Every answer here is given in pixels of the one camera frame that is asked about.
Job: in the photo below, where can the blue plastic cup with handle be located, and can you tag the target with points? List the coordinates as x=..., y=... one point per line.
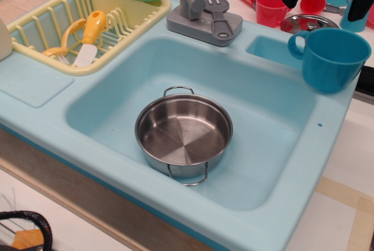
x=331, y=57

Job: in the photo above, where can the blue cup upside down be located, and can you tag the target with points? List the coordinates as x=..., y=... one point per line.
x=356, y=26

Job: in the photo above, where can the red cup upside down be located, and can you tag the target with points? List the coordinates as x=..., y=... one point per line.
x=313, y=7

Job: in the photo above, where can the stainless steel pot lid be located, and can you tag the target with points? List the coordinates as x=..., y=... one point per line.
x=297, y=23

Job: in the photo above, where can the black bar at edge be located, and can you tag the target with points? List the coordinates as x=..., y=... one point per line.
x=365, y=84

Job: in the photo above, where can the grey toy fork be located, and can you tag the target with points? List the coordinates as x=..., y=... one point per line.
x=221, y=28

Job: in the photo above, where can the grey toy faucet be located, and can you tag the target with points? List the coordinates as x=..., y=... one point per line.
x=190, y=19

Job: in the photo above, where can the yellow dish drying rack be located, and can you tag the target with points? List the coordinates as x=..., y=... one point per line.
x=43, y=28

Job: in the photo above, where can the yellow toy brush spoon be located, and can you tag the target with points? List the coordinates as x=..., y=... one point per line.
x=61, y=51

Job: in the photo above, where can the cream plastic object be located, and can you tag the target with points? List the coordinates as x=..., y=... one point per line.
x=5, y=41

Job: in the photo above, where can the orange tape piece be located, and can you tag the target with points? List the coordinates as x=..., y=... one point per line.
x=27, y=238

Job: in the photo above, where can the blue handled toy utensil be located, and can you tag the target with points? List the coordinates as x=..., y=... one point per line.
x=336, y=6

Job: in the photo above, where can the red cup with handle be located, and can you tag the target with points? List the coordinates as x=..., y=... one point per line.
x=271, y=13

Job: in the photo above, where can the yellow handled toy knife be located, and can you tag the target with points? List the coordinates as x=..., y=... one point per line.
x=95, y=25

